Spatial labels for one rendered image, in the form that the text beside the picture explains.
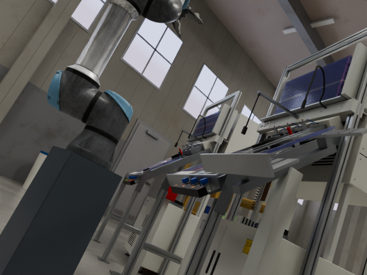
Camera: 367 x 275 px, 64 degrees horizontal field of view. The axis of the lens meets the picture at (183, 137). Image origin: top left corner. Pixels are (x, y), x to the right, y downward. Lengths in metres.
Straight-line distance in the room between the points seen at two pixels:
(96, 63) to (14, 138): 4.85
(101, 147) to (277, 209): 0.60
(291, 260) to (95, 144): 0.95
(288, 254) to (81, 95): 1.04
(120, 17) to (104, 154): 0.45
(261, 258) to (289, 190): 0.24
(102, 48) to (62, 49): 5.09
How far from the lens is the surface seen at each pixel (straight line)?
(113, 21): 1.05
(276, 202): 1.05
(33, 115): 5.84
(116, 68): 6.46
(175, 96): 7.25
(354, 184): 1.67
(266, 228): 1.04
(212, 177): 1.25
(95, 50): 1.01
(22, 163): 5.86
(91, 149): 0.92
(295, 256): 1.45
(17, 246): 0.90
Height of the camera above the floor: 0.49
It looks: 15 degrees up
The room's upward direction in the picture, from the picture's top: 25 degrees clockwise
